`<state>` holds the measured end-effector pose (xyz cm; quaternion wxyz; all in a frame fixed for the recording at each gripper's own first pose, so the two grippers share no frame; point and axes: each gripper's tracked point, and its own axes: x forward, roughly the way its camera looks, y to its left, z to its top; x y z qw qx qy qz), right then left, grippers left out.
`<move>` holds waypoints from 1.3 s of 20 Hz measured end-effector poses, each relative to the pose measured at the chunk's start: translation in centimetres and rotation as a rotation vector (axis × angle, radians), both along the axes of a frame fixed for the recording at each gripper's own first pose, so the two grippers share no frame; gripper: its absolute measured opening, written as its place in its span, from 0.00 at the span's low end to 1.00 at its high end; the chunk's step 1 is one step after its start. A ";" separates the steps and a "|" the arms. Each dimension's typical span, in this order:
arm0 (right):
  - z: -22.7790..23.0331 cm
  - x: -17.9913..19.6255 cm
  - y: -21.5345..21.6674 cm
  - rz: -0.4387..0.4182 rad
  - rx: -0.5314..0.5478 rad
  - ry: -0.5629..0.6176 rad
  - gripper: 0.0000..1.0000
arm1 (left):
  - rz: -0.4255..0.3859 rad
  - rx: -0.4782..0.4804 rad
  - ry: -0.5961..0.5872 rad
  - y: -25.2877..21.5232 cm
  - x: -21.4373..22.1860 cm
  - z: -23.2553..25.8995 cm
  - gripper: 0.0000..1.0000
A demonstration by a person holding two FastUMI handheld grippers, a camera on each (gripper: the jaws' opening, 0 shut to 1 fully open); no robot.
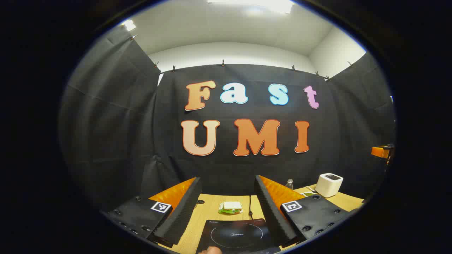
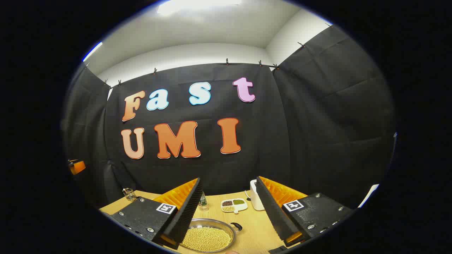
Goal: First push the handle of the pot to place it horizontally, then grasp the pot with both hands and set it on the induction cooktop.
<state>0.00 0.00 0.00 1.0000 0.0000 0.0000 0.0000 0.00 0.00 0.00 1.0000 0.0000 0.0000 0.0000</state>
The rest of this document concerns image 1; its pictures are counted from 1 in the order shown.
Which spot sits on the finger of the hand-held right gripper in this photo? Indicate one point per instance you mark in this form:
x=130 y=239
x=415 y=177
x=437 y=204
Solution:
x=379 y=152

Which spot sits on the large ceiling light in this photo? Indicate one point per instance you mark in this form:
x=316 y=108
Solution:
x=254 y=4

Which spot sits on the black backdrop cloth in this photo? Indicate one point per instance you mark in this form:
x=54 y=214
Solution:
x=229 y=169

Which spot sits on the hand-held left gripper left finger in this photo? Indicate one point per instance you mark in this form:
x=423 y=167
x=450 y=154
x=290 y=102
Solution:
x=183 y=211

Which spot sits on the row of metal clips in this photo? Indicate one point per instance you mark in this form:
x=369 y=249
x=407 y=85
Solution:
x=222 y=64

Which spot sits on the white divided dish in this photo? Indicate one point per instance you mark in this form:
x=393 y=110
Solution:
x=309 y=194

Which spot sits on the black induction cooktop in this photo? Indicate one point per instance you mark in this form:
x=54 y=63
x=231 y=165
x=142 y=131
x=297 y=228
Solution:
x=240 y=236

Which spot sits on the clear plastic water bottle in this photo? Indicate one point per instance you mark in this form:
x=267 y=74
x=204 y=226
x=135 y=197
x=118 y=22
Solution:
x=289 y=185

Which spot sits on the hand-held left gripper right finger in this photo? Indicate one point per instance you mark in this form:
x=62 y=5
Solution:
x=272 y=211

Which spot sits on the sandwich with lettuce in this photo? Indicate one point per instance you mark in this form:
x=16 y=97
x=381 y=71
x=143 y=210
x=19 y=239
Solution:
x=231 y=206

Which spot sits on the small ceiling light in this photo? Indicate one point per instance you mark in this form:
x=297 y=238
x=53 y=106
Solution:
x=129 y=25

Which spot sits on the white toaster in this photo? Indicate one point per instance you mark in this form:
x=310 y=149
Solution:
x=328 y=187

